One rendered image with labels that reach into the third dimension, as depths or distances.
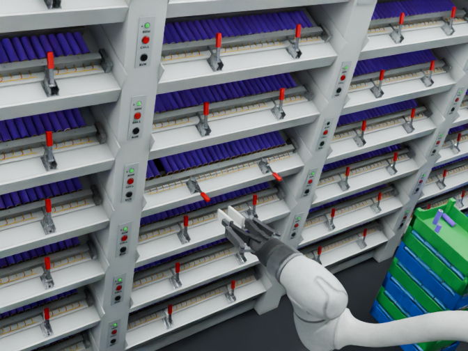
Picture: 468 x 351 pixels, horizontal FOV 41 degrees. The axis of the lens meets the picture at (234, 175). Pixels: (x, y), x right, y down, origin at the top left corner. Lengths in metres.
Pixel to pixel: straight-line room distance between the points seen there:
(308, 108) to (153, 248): 0.63
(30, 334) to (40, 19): 0.96
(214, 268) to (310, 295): 0.76
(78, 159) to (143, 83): 0.24
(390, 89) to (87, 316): 1.24
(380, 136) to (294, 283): 1.00
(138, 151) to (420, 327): 0.79
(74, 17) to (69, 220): 0.56
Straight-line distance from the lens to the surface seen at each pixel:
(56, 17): 1.33
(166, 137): 1.65
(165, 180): 1.77
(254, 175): 1.94
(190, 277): 2.11
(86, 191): 1.69
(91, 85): 1.45
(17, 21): 1.30
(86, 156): 1.56
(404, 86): 2.28
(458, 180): 3.08
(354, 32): 1.88
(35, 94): 1.40
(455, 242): 2.42
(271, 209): 2.14
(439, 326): 1.43
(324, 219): 2.48
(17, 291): 1.76
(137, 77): 1.47
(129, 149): 1.57
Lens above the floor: 1.83
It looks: 35 degrees down
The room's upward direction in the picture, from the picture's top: 13 degrees clockwise
